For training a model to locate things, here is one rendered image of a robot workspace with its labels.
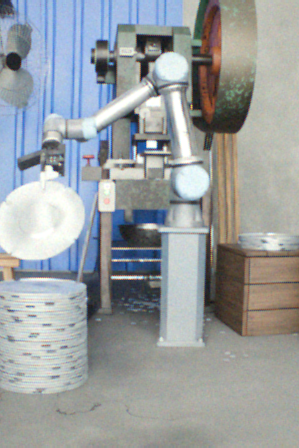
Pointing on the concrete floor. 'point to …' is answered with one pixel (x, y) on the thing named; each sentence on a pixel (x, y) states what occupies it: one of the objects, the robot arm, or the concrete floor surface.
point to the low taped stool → (1, 263)
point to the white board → (87, 238)
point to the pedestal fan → (16, 91)
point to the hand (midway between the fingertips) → (41, 187)
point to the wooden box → (266, 290)
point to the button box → (104, 208)
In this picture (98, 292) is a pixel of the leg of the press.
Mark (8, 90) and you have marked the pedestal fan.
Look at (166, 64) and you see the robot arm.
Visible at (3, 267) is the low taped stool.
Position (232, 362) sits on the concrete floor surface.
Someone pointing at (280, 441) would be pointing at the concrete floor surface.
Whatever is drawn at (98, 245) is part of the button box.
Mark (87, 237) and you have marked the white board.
